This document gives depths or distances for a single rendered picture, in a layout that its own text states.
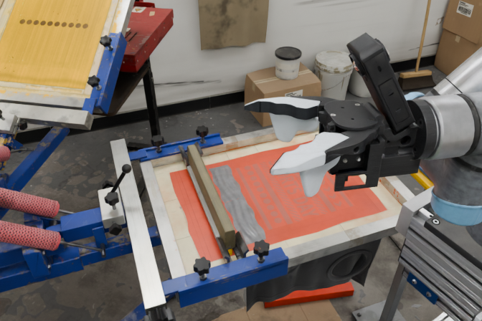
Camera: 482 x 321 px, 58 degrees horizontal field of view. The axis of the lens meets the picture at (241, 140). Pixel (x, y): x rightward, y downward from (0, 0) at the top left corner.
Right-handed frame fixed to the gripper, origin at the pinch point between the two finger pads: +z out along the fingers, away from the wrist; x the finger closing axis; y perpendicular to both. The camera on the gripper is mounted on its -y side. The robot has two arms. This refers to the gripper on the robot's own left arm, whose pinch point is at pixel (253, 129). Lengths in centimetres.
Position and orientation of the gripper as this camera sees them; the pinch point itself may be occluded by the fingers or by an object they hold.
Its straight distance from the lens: 48.3
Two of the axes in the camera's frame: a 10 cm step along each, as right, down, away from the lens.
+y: 0.2, 8.7, 4.9
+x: -1.6, -4.8, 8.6
